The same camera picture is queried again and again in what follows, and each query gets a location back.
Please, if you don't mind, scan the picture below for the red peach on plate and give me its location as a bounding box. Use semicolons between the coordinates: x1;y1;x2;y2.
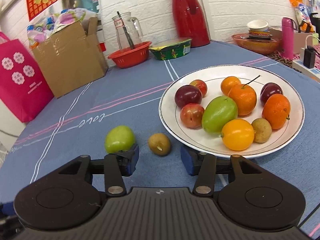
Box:
190;80;208;98

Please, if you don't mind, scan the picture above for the dark plum on plate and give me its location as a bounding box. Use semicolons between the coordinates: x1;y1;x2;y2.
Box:
260;82;283;106

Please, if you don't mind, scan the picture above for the white power strip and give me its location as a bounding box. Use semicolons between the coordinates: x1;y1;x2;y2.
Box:
292;48;320;82

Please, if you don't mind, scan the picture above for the green foil bowl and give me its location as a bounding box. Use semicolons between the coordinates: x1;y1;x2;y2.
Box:
149;37;192;61

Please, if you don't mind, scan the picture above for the floral cloth in box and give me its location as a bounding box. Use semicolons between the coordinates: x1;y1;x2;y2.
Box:
27;8;98;49

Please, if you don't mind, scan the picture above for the yellow-orange citrus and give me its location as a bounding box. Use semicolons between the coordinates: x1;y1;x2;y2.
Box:
221;119;255;151

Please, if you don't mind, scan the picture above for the amber glass bowl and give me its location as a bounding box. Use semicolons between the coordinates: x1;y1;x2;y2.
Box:
232;34;282;56

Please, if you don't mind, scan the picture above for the white paper cup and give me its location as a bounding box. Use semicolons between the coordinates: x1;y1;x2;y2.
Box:
247;20;268;32

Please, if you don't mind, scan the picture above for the glass pitcher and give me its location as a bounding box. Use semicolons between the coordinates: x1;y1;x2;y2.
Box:
112;11;143;50

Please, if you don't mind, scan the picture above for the green apple on table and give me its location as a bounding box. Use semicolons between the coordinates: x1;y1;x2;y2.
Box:
104;125;136;154

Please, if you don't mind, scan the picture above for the orange tangerine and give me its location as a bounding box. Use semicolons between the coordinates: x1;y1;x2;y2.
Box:
220;76;241;96

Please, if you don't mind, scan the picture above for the black power adapter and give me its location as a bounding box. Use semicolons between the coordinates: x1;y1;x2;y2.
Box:
303;46;316;69

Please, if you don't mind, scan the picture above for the pink thermos bottle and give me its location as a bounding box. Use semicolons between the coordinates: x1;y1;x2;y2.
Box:
281;17;295;60

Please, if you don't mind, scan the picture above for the red plastic basket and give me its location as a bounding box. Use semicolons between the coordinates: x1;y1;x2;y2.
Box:
108;41;152;69

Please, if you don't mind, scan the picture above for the red thermos jug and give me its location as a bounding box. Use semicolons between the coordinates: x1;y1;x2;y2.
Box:
172;0;210;48

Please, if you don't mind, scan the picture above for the dark red plum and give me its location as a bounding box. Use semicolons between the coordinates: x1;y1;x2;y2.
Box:
175;85;202;109

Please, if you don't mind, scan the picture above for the orange on plate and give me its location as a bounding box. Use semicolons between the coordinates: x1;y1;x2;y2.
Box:
262;94;291;130

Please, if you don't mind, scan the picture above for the green mango-shaped fruit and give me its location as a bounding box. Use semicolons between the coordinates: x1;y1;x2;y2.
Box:
202;95;238;134

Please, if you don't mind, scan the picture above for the small brown kiwi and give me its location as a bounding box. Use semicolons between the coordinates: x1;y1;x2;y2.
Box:
148;133;171;156

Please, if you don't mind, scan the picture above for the large orange with stem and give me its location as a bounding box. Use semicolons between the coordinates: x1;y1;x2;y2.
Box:
228;75;259;116

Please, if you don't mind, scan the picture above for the orange snack bag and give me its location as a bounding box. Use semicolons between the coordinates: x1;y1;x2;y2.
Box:
289;0;313;33

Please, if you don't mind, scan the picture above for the red-yellow peach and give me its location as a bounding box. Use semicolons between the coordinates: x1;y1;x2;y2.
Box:
180;103;204;129

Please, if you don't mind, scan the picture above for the brown kiwi fruit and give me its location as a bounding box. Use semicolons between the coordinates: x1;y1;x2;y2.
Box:
251;118;272;143

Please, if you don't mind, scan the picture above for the pink shopping bag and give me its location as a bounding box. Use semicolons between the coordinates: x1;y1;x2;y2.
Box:
0;33;54;122

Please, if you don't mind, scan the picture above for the blue striped tablecloth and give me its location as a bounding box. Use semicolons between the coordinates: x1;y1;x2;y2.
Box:
1;41;319;238

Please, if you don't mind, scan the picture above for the white round plate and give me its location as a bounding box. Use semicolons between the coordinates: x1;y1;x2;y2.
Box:
159;65;305;158

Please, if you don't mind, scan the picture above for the cardboard box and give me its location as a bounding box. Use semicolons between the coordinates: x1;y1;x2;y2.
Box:
33;17;108;98

